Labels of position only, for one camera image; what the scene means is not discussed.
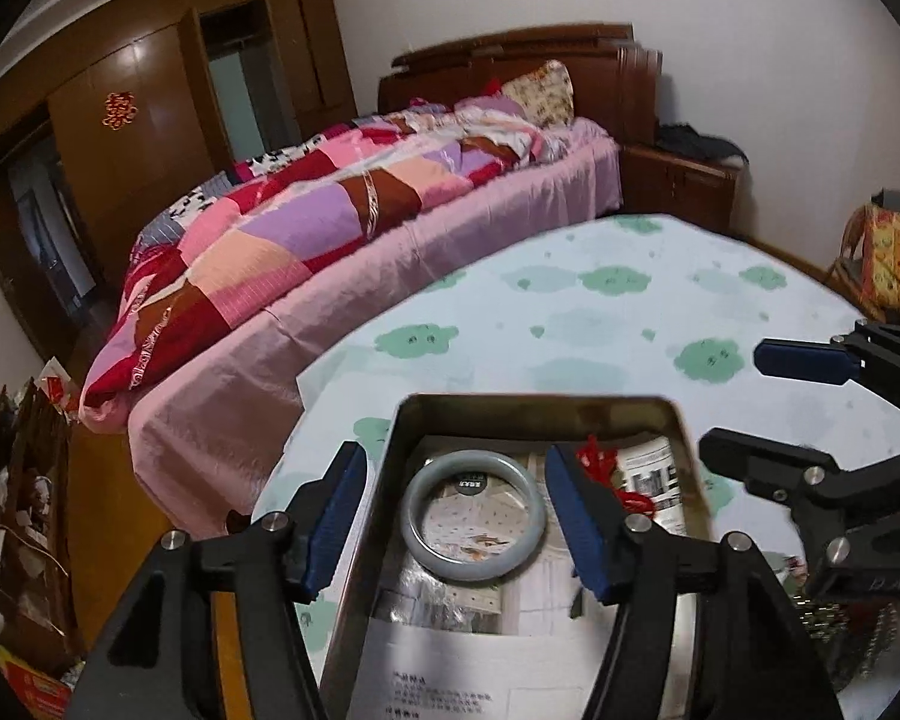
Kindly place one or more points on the cloud print tablecloth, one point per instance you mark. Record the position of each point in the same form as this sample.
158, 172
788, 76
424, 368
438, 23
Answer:
570, 330

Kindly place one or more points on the patchwork quilt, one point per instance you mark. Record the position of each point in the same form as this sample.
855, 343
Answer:
285, 232

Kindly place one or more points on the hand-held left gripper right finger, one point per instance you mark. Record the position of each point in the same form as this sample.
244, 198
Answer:
577, 525

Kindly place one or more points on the floral pillow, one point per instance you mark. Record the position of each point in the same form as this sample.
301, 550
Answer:
544, 94

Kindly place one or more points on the red paper decoration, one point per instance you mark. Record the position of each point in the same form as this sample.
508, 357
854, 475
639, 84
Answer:
120, 110

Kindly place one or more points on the folded printed leaflet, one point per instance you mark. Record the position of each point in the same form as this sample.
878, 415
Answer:
656, 480

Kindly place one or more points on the pink metal tin box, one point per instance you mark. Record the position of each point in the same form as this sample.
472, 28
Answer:
379, 510

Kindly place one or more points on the cluttered wooden shelf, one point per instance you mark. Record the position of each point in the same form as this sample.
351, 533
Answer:
22, 502

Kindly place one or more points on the red cardboard box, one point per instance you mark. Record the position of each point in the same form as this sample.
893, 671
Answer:
34, 686

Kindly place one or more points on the dark clothes pile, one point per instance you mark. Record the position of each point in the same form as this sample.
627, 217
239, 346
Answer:
697, 142

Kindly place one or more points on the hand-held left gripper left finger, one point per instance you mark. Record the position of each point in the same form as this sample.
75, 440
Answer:
337, 517

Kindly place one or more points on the white paper sheet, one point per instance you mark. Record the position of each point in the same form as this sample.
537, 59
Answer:
457, 660

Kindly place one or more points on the rattan chair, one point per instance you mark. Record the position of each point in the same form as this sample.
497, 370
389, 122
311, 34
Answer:
851, 270

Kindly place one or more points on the wooden nightstand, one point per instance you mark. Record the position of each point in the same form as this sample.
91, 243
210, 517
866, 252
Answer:
682, 184

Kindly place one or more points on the bed with pink sheet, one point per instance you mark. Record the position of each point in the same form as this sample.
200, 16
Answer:
330, 300

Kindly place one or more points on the wooden wardrobe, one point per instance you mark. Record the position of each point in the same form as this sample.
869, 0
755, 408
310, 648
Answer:
142, 60

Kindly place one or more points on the pale jade bangle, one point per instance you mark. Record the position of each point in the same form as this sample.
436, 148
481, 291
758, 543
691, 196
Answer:
412, 532

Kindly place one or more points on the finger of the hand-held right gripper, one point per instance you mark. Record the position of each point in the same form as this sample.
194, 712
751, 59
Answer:
802, 362
765, 457

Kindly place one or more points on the wooden headboard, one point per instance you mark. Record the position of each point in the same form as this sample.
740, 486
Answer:
592, 67

